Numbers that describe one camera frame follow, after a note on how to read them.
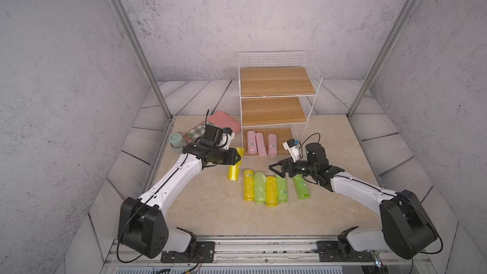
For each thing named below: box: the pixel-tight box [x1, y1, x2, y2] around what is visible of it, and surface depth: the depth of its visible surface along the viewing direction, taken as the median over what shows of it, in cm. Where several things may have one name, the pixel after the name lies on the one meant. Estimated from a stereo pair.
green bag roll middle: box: [275, 174, 289, 204], surface depth 87 cm
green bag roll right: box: [292, 174, 311, 200], surface depth 88 cm
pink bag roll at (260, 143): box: [255, 131, 267, 158], surface depth 104 cm
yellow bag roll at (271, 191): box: [265, 175, 279, 208], surface depth 87 cm
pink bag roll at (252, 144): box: [247, 130, 257, 155], surface depth 104 cm
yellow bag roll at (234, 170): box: [227, 146, 245, 181], surface depth 80 cm
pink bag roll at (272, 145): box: [267, 133, 278, 158], surface depth 103 cm
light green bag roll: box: [253, 171, 267, 205], surface depth 88 cm
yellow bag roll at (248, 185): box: [243, 169, 255, 202], surface depth 89 cm
